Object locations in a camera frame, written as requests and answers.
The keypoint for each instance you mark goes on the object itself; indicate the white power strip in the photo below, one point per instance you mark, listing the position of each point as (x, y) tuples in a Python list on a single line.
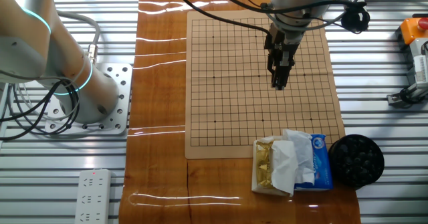
[(93, 197)]

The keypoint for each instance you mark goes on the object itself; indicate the silver ribbed camera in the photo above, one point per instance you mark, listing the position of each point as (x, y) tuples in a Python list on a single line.
[(420, 68)]

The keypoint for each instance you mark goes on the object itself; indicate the wood grain table mat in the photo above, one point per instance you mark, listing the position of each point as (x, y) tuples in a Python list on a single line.
[(160, 100)]

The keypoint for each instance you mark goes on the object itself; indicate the orange emergency stop box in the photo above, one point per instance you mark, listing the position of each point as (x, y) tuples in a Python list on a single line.
[(413, 30)]

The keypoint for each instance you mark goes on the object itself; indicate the silver corner bracket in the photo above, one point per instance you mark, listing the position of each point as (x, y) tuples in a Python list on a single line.
[(394, 99)]

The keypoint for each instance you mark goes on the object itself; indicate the black bowl of go stones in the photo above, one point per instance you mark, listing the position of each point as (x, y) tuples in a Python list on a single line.
[(356, 160)]

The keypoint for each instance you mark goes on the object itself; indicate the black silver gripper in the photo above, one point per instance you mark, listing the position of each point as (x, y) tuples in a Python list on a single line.
[(287, 50)]

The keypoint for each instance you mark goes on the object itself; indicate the gold tissue pack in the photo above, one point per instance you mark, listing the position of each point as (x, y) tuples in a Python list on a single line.
[(262, 164)]

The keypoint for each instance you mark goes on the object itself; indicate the tan go board mat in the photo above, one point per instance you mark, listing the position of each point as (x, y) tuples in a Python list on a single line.
[(234, 100)]

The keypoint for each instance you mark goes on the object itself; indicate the blue tissue pack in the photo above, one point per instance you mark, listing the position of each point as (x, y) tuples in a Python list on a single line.
[(321, 170)]

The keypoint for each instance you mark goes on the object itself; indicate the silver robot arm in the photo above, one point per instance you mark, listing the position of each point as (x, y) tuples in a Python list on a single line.
[(33, 33)]

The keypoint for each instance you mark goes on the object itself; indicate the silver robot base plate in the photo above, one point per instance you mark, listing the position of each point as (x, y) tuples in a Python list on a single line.
[(122, 80)]

